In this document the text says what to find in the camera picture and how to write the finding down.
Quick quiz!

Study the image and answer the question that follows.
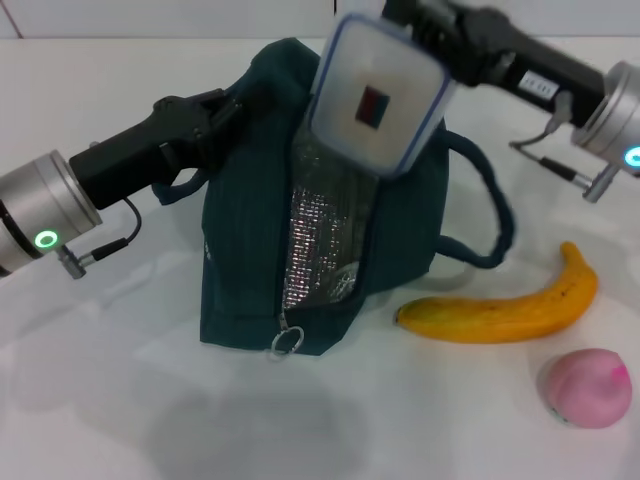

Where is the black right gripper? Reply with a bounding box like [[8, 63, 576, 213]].
[[382, 0, 610, 127]]

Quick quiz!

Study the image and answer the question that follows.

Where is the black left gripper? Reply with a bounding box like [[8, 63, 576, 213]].
[[68, 88, 246, 211]]

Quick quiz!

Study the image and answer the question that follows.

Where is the clear plastic lunch box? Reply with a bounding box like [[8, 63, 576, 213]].
[[307, 10, 457, 179]]

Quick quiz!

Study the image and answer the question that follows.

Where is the dark teal insulated lunch bag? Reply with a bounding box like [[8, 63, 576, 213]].
[[152, 37, 517, 357]]

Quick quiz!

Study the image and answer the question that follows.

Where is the metal zipper pull ring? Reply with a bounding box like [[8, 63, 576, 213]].
[[267, 324, 306, 361]]

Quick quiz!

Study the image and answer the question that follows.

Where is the yellow banana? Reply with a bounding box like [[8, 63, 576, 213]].
[[396, 241, 600, 346]]

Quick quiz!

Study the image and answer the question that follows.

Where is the pink toy peach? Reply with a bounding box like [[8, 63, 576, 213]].
[[537, 348, 633, 430]]

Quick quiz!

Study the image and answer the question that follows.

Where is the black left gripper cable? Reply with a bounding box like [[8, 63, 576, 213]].
[[79, 197, 142, 264]]

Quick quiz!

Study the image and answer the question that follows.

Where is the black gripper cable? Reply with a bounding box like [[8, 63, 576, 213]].
[[508, 91, 599, 187], [79, 197, 142, 264]]

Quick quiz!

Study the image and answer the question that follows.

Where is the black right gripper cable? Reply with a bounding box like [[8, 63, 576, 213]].
[[508, 91, 599, 187]]

